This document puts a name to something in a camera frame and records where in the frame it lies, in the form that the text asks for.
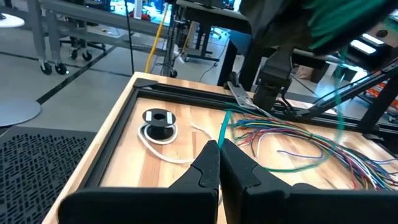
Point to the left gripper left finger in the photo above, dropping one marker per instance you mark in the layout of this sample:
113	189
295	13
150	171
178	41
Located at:
174	202

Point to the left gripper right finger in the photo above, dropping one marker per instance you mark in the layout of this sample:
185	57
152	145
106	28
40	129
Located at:
273	202

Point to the black perforated computer case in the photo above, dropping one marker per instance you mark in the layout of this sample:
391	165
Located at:
37	174

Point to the thin black rod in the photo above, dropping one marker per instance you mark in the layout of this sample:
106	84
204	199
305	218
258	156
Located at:
130	37

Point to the black caster chair base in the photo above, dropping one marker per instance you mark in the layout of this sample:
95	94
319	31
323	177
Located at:
81	49

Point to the grey lamp stand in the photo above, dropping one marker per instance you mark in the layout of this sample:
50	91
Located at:
15	113

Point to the white round base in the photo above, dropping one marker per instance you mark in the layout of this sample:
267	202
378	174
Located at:
11	21

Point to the grey metal mounting bracket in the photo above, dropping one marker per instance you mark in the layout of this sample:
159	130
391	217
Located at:
242	96

